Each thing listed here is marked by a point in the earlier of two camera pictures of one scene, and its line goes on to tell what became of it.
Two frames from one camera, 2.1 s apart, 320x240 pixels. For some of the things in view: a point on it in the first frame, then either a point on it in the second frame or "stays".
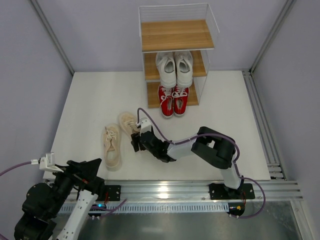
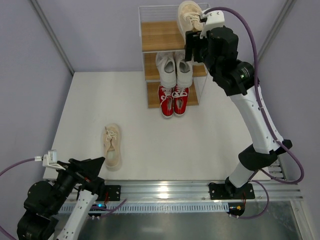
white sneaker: x=165 y=61 stays
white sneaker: x=183 y=61 stays
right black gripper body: x=137 y=141 to x=196 y=46
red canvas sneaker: x=165 y=95 stays
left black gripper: x=75 y=172 stays
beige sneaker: x=128 y=123 to x=188 y=18
